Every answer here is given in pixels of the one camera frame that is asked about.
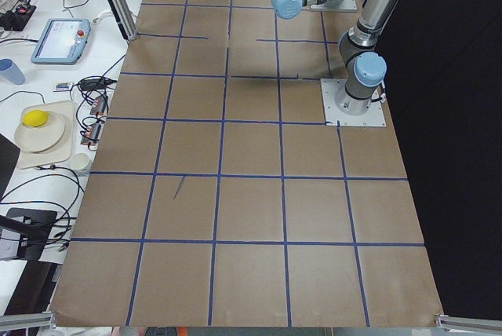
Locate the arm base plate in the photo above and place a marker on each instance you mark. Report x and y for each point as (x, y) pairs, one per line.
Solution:
(339, 6)
(342, 110)

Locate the small colourful card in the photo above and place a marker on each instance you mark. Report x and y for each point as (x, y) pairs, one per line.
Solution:
(63, 86)

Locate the yellow lemon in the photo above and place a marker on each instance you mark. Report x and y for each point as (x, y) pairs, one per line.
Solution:
(35, 118)

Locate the blue teach pendant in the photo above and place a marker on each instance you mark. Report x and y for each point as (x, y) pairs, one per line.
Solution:
(62, 41)

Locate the small circuit board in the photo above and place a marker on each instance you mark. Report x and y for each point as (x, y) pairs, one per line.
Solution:
(99, 105)
(91, 134)

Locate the upper small circuit board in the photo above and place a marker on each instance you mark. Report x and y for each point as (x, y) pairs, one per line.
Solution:
(99, 105)

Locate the brown paper table cover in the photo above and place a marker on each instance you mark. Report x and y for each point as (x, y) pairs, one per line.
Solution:
(220, 196)

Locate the beige rectangular tray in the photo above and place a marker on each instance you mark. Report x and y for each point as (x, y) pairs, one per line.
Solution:
(63, 149)

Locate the beige round plate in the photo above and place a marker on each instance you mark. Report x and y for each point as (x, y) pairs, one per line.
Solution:
(39, 139)

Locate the black red controller device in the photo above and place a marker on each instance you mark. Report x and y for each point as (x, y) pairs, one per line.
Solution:
(17, 20)

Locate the black camera stand base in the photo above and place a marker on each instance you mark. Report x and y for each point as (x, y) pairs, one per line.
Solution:
(25, 232)

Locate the lower small circuit board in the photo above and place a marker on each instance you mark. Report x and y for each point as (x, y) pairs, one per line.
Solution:
(91, 134)

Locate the light blue plastic cup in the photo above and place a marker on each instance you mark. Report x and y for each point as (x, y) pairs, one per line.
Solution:
(11, 72)

